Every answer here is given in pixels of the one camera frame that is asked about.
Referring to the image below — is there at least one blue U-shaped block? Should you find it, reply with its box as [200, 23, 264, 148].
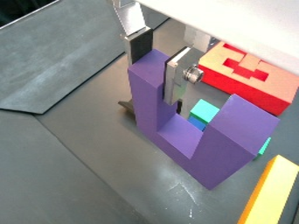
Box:
[188, 116, 206, 131]

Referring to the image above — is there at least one yellow long rectangular block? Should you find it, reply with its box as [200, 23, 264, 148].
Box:
[238, 155, 299, 224]

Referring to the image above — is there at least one red board with cutouts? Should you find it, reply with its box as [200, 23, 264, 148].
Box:
[199, 42, 299, 116]

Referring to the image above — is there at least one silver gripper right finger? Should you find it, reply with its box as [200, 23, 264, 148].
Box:
[163, 26, 218, 105]

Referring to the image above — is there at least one purple U-shaped block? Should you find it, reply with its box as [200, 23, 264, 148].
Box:
[128, 50, 279, 190]

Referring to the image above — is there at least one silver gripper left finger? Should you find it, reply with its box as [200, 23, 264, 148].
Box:
[107, 0, 154, 65]

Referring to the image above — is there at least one green U-shaped block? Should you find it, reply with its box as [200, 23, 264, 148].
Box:
[190, 98, 273, 157]

